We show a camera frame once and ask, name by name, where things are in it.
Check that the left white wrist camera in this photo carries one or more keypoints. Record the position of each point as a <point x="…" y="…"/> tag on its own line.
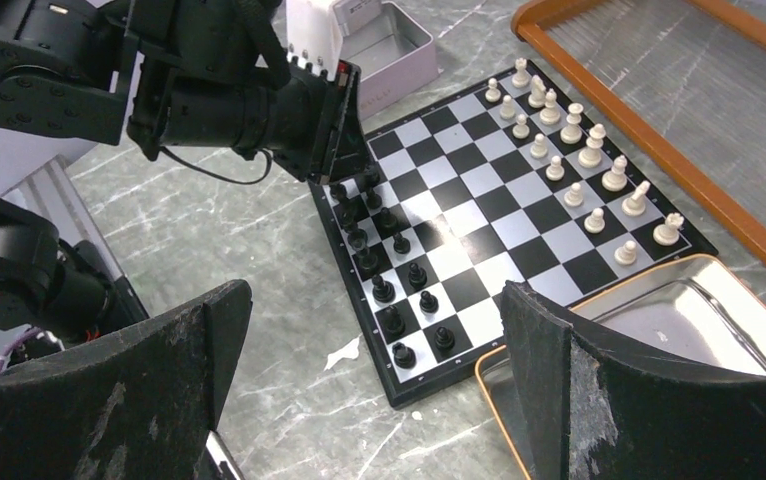
<point x="314" y="37"/>

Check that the black piece corner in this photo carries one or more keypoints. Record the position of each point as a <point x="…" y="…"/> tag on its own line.
<point x="404" y="356"/>
<point x="338" y="193"/>

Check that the black queen piece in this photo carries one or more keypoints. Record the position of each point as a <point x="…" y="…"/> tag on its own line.
<point x="357" y="237"/>

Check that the white pawn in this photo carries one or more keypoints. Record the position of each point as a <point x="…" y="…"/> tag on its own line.
<point x="539" y="147"/>
<point x="626" y="254"/>
<point x="595" y="222"/>
<point x="574" y="197"/>
<point x="555" y="170"/>

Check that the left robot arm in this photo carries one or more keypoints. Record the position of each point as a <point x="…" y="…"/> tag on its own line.
<point x="179" y="73"/>

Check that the black pawn second row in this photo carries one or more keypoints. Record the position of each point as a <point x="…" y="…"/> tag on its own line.
<point x="428" y="302"/>
<point x="387" y="220"/>
<point x="371" y="177"/>
<point x="373" y="199"/>
<point x="401" y="244"/>
<point x="417" y="276"/>

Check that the black king piece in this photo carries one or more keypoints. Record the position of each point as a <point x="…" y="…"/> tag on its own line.
<point x="368" y="262"/>

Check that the black chess piece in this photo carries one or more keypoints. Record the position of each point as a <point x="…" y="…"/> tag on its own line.
<point x="392" y="322"/>

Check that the white knight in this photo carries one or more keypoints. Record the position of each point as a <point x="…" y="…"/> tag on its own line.
<point x="635" y="204"/>

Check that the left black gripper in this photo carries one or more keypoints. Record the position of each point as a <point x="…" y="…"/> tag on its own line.
<point x="319" y="137"/>

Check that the orange wooden shelf rack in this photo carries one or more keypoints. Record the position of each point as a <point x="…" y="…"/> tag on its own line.
<point x="685" y="81"/>

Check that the white corner rook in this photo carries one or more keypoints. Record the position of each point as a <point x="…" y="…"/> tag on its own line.
<point x="667" y="233"/>

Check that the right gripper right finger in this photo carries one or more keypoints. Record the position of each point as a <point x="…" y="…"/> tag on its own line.
<point x="598" y="404"/>

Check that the black and white chessboard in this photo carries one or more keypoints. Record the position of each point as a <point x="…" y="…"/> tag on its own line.
<point x="479" y="212"/>

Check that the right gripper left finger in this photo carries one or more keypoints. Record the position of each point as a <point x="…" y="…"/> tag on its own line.
<point x="138" y="403"/>

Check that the silver tin box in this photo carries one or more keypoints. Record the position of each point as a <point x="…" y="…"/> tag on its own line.
<point x="396" y="55"/>

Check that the black rook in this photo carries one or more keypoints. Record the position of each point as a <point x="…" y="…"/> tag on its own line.
<point x="444" y="339"/>

